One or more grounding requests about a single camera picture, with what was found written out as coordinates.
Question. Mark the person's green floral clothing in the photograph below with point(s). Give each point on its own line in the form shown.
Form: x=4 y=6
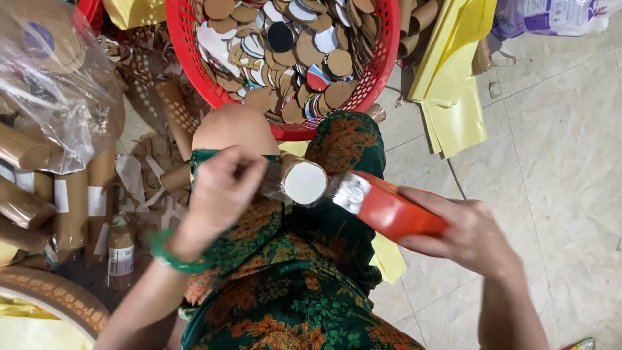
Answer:
x=301 y=272

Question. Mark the stack of yellow paper sheets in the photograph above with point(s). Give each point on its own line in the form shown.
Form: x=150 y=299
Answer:
x=452 y=82

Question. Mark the person's right hand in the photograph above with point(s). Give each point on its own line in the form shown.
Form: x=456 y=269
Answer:
x=461 y=238

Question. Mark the green jade bangle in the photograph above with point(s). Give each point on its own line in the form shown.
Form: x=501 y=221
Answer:
x=170 y=255

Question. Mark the brown cardboard tube with white cap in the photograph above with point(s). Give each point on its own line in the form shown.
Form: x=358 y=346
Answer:
x=296 y=182

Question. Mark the heap of round cardboard discs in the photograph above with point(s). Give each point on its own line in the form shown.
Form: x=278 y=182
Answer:
x=286 y=53

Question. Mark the woven brown basket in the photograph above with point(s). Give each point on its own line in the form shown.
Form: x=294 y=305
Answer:
x=53 y=296

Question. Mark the person's left hand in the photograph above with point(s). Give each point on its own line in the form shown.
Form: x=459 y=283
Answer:
x=218 y=194

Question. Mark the white purple plastic package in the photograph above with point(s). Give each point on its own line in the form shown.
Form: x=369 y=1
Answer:
x=554 y=17

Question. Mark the heap of cardboard scraps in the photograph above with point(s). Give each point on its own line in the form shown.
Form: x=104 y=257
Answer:
x=146 y=121

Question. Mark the person's left fingers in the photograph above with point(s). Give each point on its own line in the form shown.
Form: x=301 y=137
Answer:
x=243 y=163

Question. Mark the yellow paper sheet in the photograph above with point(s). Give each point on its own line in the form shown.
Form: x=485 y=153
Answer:
x=388 y=257

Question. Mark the brown glass bottle white label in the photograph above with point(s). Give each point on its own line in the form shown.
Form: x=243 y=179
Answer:
x=120 y=253

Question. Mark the clear plastic bag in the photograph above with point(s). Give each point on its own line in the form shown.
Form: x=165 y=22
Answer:
x=53 y=82

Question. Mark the red plastic basket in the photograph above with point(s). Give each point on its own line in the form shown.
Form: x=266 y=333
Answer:
x=291 y=97

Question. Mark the person's bare knee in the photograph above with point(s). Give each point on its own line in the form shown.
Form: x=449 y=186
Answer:
x=233 y=129

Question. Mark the red tape dispenser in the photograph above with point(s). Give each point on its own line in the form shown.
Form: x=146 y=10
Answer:
x=388 y=206

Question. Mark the pile of brown cardboard tubes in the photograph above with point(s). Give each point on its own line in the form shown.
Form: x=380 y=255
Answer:
x=53 y=199

